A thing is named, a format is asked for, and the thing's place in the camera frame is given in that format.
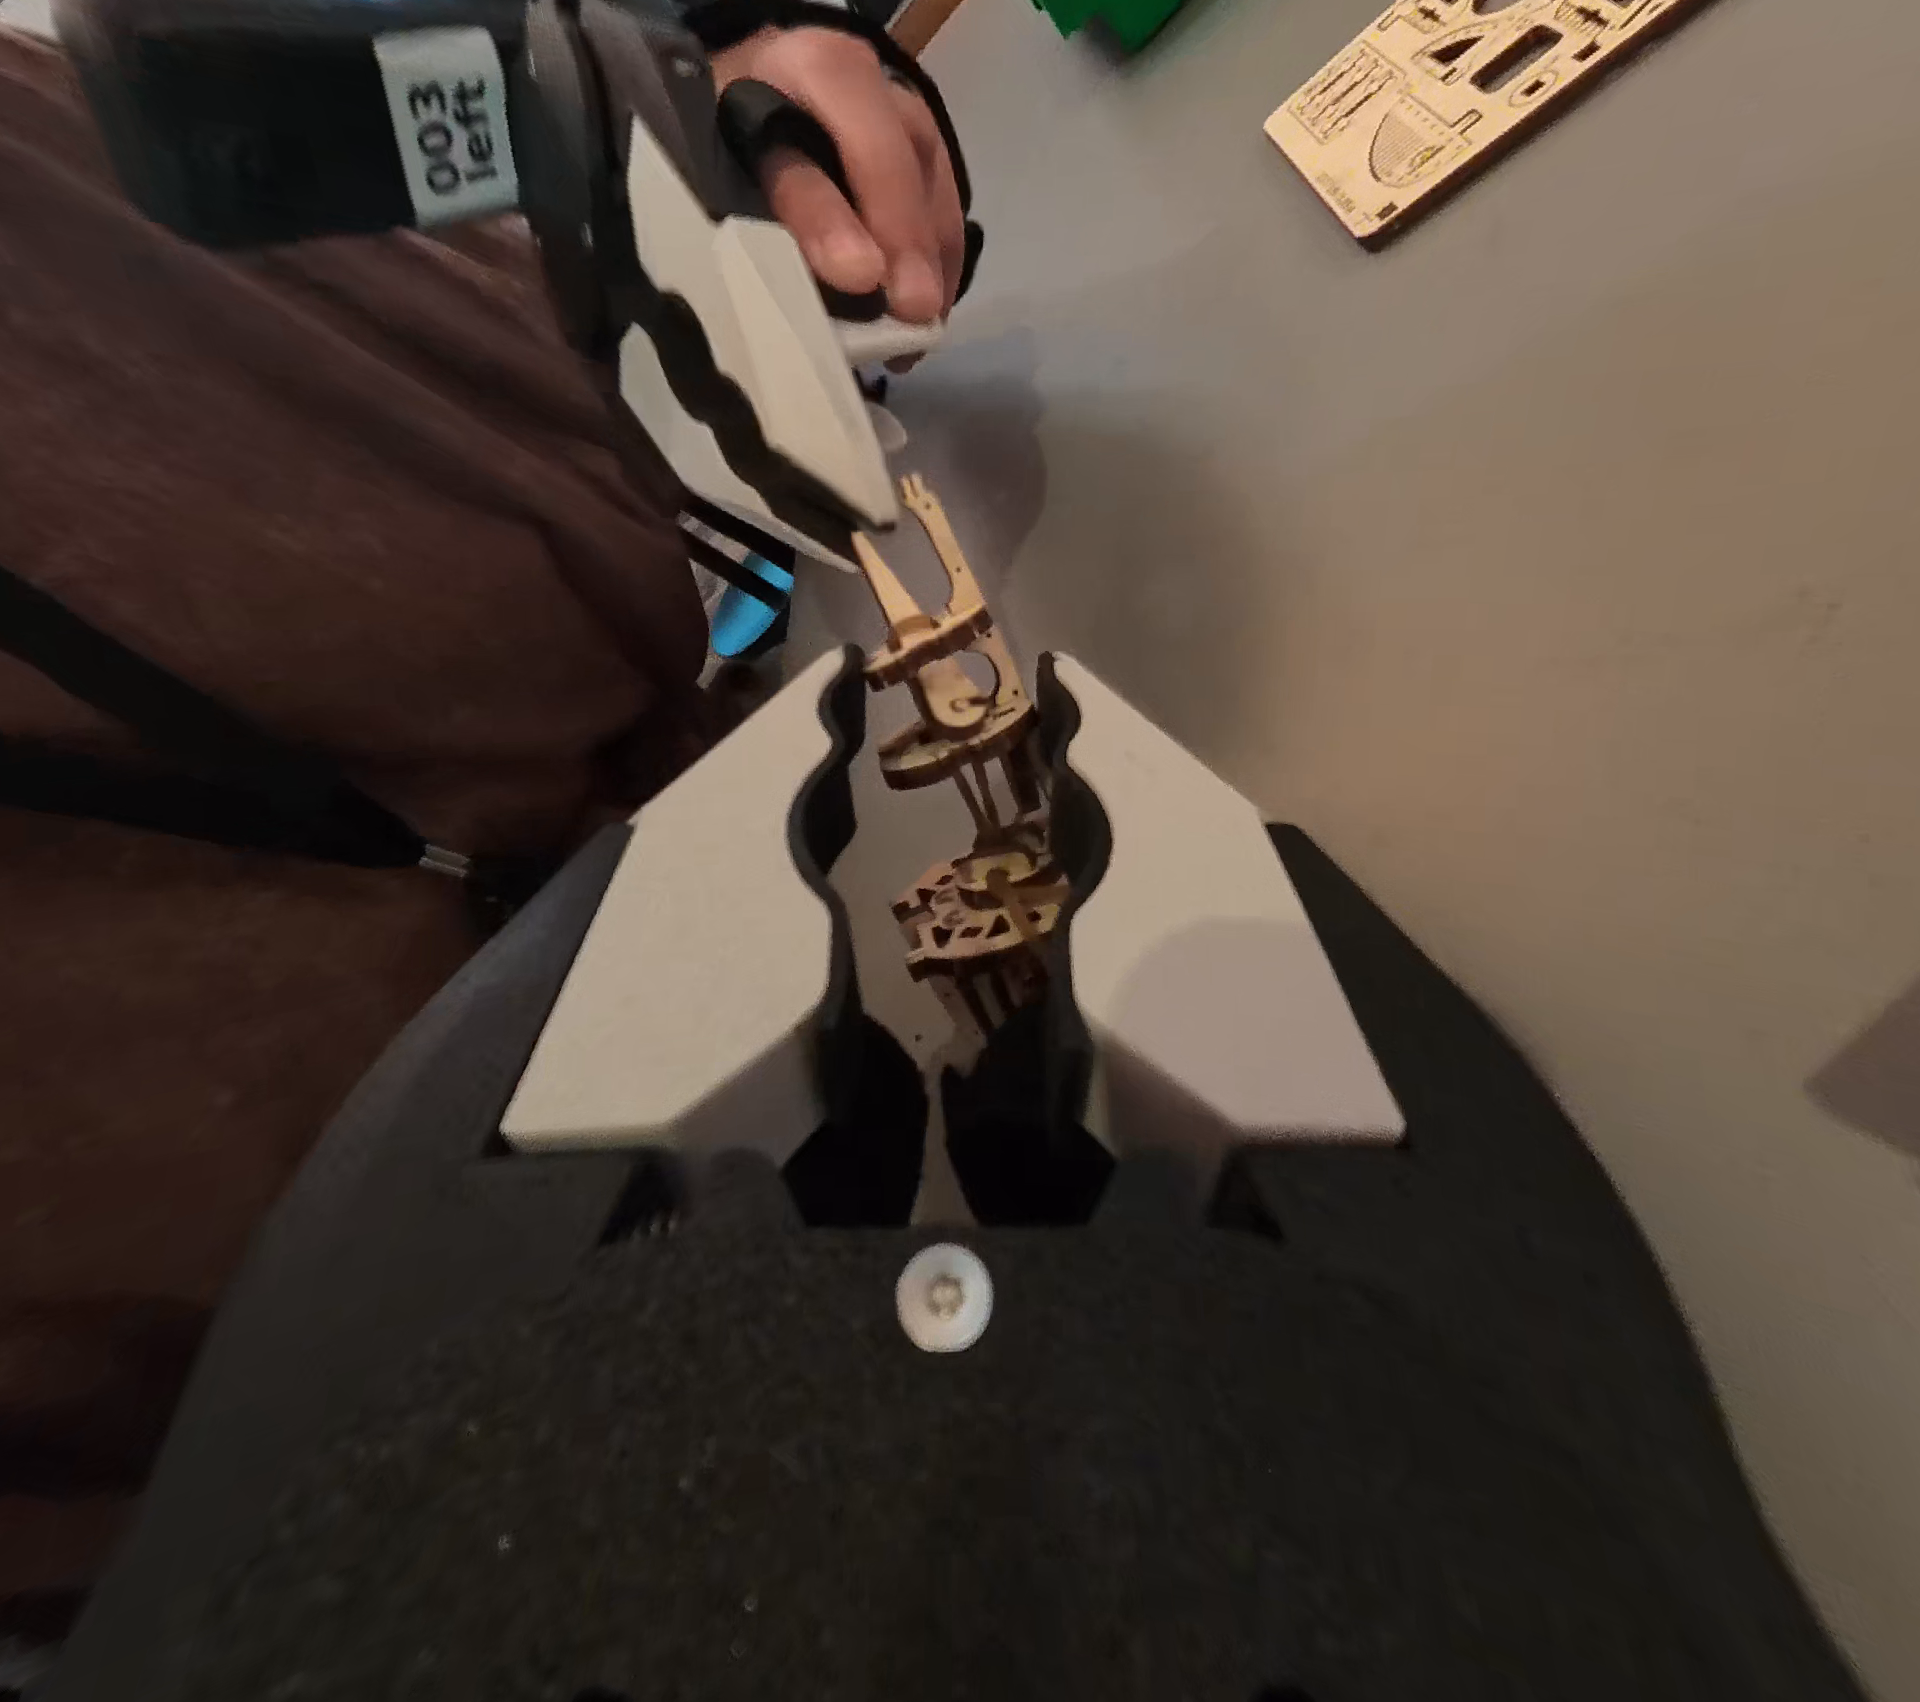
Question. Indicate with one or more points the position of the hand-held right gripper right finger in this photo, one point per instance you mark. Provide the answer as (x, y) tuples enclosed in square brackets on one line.
[(1222, 953)]

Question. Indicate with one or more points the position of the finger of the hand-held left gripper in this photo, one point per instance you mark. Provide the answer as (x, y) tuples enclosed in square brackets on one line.
[(781, 337), (674, 426)]

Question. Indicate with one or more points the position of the blue and black object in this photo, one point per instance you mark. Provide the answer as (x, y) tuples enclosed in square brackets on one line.
[(750, 622)]

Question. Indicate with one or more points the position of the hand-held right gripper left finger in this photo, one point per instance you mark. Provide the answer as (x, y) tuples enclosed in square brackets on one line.
[(674, 936)]

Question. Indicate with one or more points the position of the wooden model assembly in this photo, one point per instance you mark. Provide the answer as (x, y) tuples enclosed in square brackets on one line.
[(987, 911)]

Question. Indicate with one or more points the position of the person's left hand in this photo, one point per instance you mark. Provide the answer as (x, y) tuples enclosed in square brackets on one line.
[(878, 172)]

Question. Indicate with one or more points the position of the laser-cut wooden parts sheet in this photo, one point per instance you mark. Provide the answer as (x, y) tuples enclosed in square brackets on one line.
[(1358, 202)]

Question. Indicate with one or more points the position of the forked wooden model part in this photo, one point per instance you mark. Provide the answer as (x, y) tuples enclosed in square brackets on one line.
[(889, 592)]

